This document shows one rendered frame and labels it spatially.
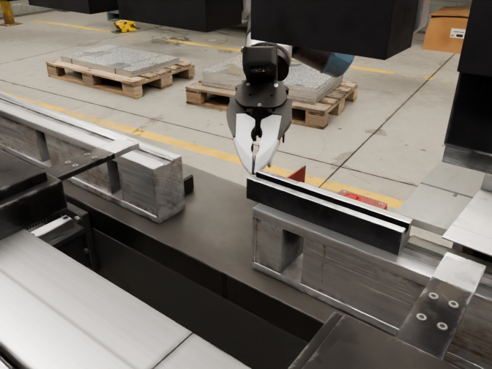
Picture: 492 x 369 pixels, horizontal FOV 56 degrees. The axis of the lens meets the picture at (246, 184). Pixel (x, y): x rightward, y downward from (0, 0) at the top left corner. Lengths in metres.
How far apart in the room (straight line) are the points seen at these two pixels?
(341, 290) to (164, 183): 0.31
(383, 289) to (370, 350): 0.22
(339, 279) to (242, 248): 0.17
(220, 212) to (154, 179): 0.13
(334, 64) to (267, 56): 0.24
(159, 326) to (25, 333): 0.11
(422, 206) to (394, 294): 0.10
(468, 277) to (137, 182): 0.48
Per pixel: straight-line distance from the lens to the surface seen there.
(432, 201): 0.57
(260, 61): 0.61
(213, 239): 0.69
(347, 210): 0.53
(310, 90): 3.48
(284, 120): 0.64
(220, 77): 3.79
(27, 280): 0.49
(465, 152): 0.47
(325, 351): 0.32
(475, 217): 0.56
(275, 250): 0.59
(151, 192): 0.71
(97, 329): 0.42
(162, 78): 4.34
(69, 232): 0.81
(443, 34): 6.11
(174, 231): 0.71
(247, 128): 0.63
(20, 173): 0.57
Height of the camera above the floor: 1.27
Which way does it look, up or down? 29 degrees down
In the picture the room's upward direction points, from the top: straight up
